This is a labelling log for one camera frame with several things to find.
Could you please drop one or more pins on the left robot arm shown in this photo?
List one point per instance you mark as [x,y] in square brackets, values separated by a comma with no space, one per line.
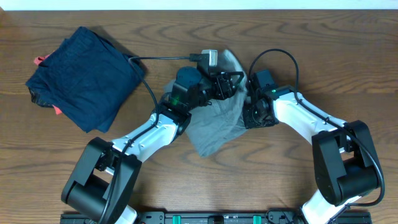
[103,179]

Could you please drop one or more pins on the grey shorts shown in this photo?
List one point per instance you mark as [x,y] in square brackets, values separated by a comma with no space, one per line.
[213,122]

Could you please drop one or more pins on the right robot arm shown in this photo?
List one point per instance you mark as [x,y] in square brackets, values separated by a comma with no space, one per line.
[345,161]

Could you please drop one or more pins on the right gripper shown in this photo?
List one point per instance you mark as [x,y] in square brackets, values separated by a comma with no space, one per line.
[250,122]

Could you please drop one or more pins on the folded navy blue garment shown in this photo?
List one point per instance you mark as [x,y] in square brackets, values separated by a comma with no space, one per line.
[87,78]

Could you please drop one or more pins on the folded red garment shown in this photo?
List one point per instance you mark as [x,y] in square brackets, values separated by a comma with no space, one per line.
[37,61]

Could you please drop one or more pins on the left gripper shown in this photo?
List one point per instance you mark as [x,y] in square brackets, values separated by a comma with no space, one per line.
[224,86]

